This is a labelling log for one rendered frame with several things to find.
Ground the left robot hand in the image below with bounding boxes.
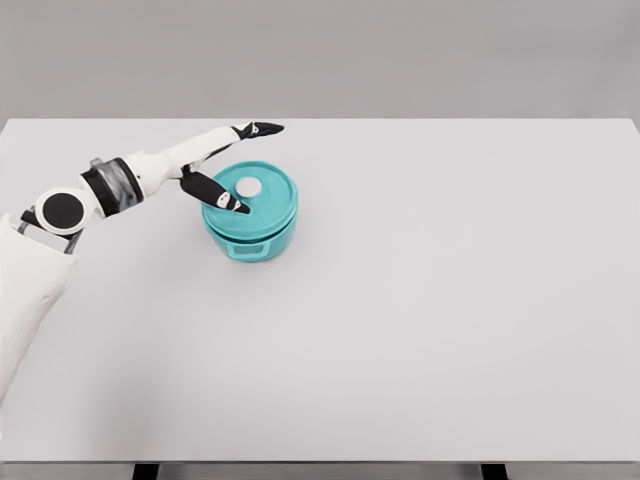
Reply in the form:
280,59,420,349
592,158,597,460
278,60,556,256
160,121,286,216

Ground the teal pot lid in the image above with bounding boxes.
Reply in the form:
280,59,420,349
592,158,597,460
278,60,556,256
201,158,299,241

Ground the teal pot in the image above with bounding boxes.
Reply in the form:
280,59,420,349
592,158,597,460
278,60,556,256
202,195,300,262

